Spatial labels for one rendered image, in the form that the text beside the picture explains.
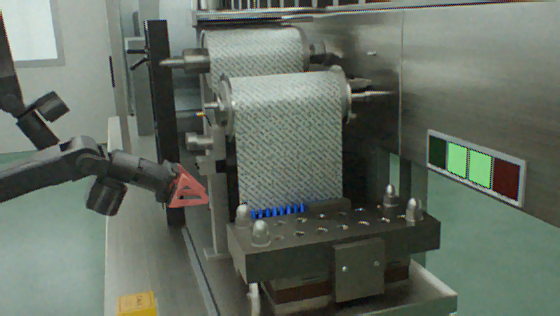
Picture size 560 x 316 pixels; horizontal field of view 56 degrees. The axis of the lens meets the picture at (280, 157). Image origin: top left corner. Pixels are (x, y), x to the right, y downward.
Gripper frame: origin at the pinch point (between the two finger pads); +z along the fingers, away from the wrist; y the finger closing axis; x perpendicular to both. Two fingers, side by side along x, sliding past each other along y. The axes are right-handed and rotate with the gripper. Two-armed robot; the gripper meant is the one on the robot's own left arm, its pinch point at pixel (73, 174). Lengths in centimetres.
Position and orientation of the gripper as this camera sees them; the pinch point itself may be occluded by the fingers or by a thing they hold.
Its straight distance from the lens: 153.5
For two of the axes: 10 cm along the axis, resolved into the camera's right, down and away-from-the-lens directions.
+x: -7.7, 6.0, -2.2
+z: 4.8, 7.7, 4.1
